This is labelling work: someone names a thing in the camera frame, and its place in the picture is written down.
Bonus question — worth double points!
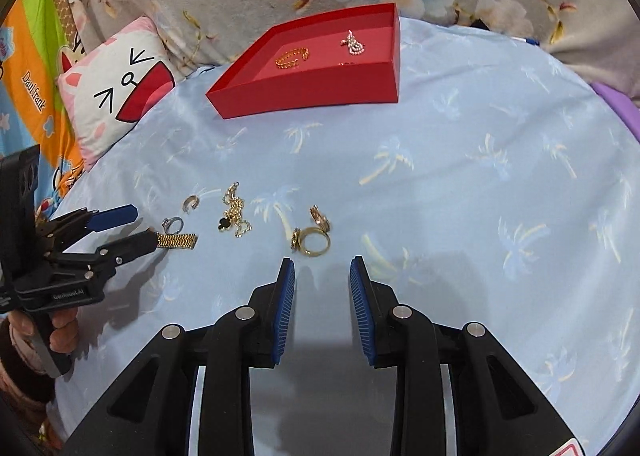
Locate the rose gold earrings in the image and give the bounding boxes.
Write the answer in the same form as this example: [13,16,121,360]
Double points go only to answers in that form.
[307,205,332,229]

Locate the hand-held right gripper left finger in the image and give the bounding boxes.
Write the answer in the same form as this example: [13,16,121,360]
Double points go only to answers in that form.
[92,257,297,456]

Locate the gold mesh band bracelet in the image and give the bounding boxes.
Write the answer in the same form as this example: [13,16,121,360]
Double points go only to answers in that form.
[156,232,199,251]

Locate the large gold ring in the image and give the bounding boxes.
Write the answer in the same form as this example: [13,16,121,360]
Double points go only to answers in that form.
[299,227,332,257]

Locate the gold necklace with black clover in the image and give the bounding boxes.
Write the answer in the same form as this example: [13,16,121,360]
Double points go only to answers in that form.
[216,181,253,238]

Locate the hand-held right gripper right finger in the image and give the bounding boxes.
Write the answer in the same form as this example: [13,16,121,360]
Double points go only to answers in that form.
[349,256,583,456]

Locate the white pink cartoon pillow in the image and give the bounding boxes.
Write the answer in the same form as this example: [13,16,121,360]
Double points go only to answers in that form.
[57,16,177,172]

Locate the person's left hand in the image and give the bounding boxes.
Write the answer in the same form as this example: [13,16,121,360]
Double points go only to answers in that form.
[7,309,79,357]

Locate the colourful cartoon printed sheet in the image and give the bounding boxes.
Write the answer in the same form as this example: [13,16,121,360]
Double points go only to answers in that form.
[0,0,91,209]

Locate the light blue palm print sheet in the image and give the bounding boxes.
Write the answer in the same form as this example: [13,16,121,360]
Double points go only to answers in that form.
[50,16,640,456]

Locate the purple cloth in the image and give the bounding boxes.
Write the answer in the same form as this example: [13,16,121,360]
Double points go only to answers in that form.
[592,81,640,137]

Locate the gold chain bracelet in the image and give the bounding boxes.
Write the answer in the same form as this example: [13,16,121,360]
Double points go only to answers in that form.
[275,48,311,70]

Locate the person's left forearm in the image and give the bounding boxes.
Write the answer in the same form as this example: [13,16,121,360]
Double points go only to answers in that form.
[0,331,57,439]

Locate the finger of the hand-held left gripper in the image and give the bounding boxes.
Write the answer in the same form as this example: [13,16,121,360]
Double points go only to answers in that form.
[45,229,161,283]
[37,205,138,249]

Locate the red jewelry box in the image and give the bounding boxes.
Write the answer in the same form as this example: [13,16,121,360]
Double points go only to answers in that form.
[206,2,401,121]

